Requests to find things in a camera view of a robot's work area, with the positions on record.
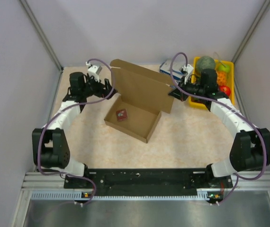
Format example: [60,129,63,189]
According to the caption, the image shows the red apple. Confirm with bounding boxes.
[219,85,232,97]

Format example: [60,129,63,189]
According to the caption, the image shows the orange pineapple toy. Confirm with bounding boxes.
[216,71,227,86]

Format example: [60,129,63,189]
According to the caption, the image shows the yellow plastic basket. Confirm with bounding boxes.
[188,57,235,110]

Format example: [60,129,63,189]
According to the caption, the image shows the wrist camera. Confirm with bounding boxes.
[86,61,102,82]
[180,64,194,84]

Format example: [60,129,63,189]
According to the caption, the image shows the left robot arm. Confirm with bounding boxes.
[32,72,117,188]

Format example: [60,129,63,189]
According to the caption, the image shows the brown cardboard box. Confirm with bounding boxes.
[104,59,173,143]

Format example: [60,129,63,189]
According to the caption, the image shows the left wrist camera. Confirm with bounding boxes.
[86,61,102,82]

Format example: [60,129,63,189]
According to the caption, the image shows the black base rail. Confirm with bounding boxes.
[63,168,233,196]

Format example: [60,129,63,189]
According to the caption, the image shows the green melon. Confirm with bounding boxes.
[196,56,216,73]

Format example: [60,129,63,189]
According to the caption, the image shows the green apple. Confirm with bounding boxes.
[217,63,231,74]

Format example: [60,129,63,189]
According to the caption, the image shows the blue white razor package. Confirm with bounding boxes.
[159,59,190,82]

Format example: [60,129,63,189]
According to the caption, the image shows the small red packet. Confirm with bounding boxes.
[116,108,128,122]

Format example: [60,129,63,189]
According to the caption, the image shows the purple cable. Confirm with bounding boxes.
[37,58,116,206]
[169,52,268,205]

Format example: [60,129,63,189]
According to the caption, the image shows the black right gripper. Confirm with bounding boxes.
[168,76,206,102]

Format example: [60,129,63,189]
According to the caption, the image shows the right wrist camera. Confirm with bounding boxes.
[180,64,194,84]

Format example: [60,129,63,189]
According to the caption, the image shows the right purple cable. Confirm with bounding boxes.
[169,52,268,205]

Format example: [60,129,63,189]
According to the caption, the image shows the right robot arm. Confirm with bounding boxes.
[169,69,270,187]

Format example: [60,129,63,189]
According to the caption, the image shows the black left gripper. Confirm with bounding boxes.
[82,74,117,100]

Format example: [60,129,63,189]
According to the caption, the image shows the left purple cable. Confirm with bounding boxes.
[37,58,116,206]

